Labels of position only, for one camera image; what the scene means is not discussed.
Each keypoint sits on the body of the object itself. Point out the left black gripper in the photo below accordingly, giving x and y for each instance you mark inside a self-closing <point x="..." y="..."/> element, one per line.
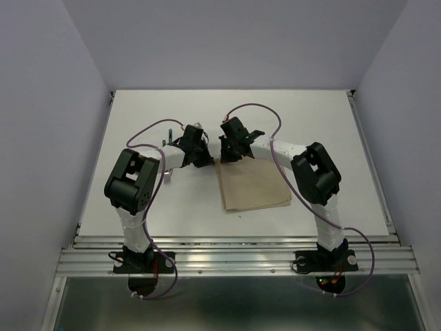
<point x="207" y="160"/>

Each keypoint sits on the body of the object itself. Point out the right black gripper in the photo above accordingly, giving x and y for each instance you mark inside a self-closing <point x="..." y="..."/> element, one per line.
<point x="224" y="157"/>

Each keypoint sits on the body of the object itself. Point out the beige cloth napkin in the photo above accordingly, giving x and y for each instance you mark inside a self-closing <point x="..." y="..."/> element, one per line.
<point x="251" y="184"/>

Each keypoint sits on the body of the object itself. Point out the silver fork teal handle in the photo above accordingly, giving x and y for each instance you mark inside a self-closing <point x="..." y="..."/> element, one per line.
<point x="167" y="172"/>

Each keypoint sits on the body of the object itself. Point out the silver knife teal handle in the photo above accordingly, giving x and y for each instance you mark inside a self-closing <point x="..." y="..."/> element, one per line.
<point x="170" y="136"/>

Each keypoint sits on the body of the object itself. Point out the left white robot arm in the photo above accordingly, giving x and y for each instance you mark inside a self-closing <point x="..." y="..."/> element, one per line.
<point x="135" y="179"/>

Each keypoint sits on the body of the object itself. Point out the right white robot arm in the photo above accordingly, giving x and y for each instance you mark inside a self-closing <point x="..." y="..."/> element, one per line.
<point x="308" y="170"/>

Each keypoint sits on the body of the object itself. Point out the aluminium rail frame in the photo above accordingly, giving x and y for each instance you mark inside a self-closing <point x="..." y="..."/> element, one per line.
<point x="243" y="283"/>

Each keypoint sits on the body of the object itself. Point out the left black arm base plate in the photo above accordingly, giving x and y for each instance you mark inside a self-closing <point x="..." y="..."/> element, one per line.
<point x="136" y="263"/>

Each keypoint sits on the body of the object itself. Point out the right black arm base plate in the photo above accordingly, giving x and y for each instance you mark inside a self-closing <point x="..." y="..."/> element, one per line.
<point x="308" y="261"/>

